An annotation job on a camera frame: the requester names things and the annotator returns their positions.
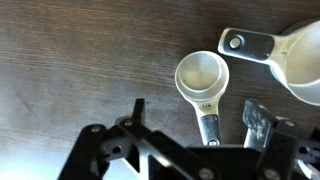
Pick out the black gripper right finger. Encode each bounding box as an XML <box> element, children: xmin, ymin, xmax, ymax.
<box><xmin>242</xmin><ymin>98</ymin><xmax>320</xmax><ymax>180</ymax></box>

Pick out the quarter cup steel measuring cup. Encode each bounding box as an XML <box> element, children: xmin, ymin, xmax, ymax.
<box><xmin>174</xmin><ymin>50</ymin><xmax>230</xmax><ymax>147</ymax></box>

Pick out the largest steel measuring cup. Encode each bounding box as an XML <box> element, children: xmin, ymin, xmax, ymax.
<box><xmin>217</xmin><ymin>19</ymin><xmax>320</xmax><ymax>107</ymax></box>

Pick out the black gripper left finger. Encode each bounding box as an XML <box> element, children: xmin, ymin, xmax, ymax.
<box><xmin>57</xmin><ymin>98</ymin><xmax>222</xmax><ymax>180</ymax></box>

